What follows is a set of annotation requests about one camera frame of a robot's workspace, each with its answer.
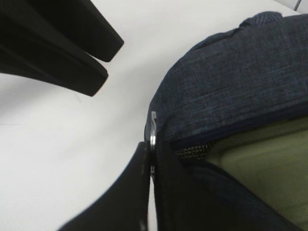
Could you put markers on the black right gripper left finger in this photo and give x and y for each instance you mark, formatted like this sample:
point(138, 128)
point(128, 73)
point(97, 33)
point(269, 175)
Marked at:
point(124, 206)

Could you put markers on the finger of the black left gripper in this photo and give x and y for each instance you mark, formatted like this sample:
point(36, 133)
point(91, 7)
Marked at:
point(26, 53)
point(82, 23)

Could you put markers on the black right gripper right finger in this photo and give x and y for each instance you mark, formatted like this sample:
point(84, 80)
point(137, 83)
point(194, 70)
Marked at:
point(172, 190)

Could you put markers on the green lidded glass container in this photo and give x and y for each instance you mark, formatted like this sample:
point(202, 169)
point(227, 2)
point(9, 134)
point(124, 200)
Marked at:
point(272, 162)

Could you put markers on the navy blue lunch bag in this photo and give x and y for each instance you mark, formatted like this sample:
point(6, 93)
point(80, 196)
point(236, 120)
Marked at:
point(233, 82)

